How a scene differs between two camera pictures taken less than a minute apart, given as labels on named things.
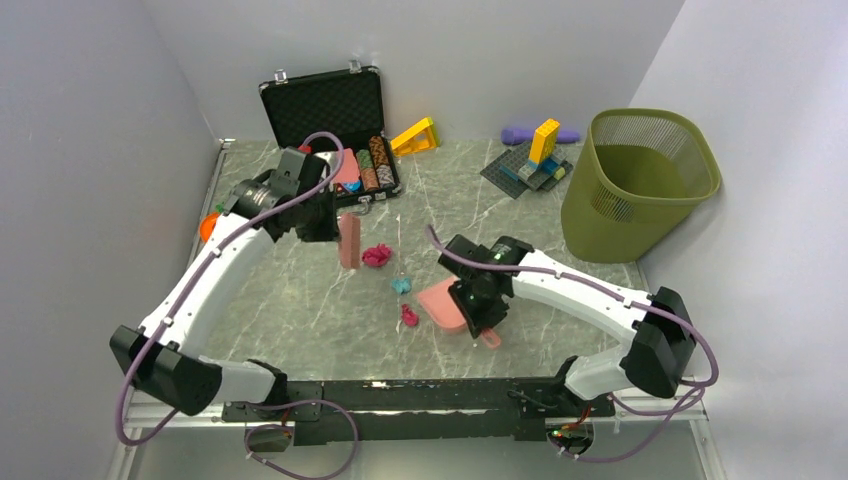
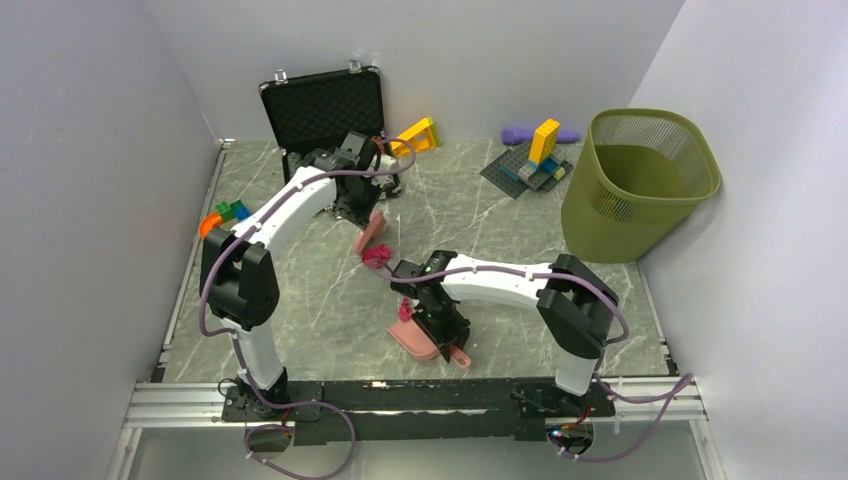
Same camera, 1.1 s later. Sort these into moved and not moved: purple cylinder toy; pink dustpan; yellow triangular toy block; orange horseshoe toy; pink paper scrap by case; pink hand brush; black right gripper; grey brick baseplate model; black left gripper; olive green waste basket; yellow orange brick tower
Moved: black left gripper; black right gripper; pink hand brush; pink dustpan
Not moved: olive green waste basket; pink paper scrap by case; orange horseshoe toy; yellow triangular toy block; grey brick baseplate model; yellow orange brick tower; purple cylinder toy
